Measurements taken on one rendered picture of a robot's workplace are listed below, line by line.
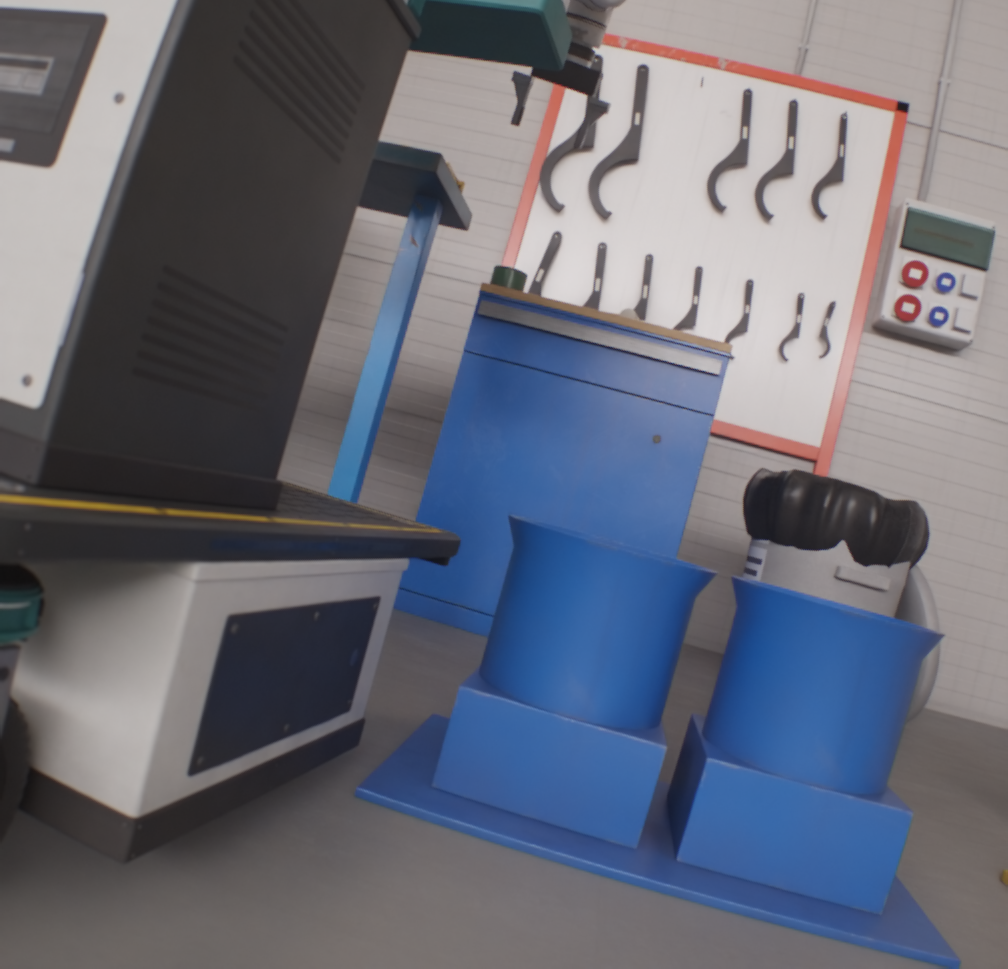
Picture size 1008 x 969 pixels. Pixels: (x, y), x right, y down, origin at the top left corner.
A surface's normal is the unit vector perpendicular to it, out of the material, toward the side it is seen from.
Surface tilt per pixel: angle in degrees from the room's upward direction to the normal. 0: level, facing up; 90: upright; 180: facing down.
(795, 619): 116
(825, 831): 90
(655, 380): 90
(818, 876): 90
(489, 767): 90
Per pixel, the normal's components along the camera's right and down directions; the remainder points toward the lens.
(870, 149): -0.12, -0.09
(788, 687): -0.53, -0.19
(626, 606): 0.19, 0.00
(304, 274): 0.94, 0.25
